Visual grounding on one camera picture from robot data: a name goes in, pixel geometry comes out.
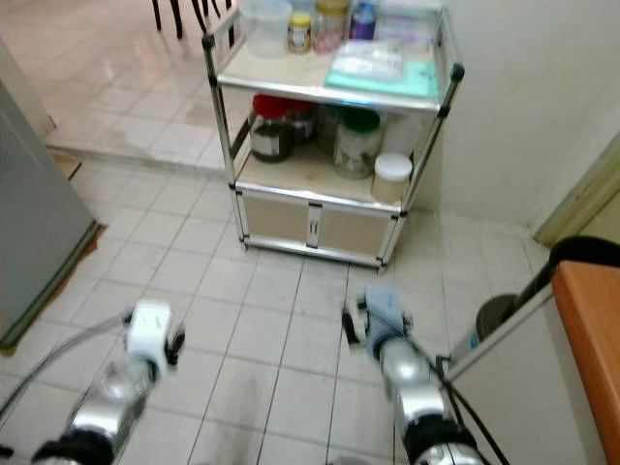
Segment small yellow lid jar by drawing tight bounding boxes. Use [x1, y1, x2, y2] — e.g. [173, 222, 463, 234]
[287, 12, 313, 54]

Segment grey fridge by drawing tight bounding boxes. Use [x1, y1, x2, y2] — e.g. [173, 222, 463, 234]
[0, 82, 100, 350]

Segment green lid glass jar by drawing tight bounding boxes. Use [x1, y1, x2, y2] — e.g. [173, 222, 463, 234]
[333, 108, 385, 181]

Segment metal kitchen shelf cart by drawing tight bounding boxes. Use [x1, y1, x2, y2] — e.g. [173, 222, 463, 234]
[201, 5, 466, 270]

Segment clear plastic bag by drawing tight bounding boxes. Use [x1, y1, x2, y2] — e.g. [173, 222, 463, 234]
[331, 41, 406, 82]

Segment clear jar pink contents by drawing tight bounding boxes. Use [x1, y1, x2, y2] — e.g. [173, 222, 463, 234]
[312, 0, 352, 54]

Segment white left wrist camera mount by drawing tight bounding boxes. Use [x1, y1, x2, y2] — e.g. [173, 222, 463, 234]
[128, 298, 183, 379]

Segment green tray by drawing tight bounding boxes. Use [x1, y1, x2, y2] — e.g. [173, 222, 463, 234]
[325, 53, 442, 100]

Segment wooden kitchen counter cabinet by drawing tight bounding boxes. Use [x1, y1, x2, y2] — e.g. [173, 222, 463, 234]
[446, 260, 620, 465]

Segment yellowish door frame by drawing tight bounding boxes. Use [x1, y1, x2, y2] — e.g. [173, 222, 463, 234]
[533, 131, 620, 248]

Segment white plastic container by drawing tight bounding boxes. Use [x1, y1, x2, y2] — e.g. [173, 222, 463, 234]
[383, 111, 425, 158]

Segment clear plastic box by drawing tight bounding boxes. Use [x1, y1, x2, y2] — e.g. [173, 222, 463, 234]
[376, 5, 445, 54]

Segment dark chair legs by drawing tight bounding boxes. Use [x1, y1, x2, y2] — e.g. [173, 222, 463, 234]
[150, 0, 238, 42]

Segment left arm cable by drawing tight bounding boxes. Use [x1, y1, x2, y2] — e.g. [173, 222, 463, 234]
[0, 315, 135, 422]

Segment clear plastic tub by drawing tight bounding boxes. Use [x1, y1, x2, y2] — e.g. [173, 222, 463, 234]
[237, 0, 294, 57]

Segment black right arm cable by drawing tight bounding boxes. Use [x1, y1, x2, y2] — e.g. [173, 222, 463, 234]
[431, 354, 514, 465]

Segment red lid dark jar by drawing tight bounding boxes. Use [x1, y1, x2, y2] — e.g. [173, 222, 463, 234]
[249, 94, 295, 164]

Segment blue can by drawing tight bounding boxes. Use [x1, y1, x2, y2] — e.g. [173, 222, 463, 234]
[349, 0, 379, 42]

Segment white lid jar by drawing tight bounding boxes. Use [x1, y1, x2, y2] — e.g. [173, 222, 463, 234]
[372, 153, 416, 204]

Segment dark glass jar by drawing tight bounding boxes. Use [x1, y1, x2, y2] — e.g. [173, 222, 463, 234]
[289, 100, 319, 146]

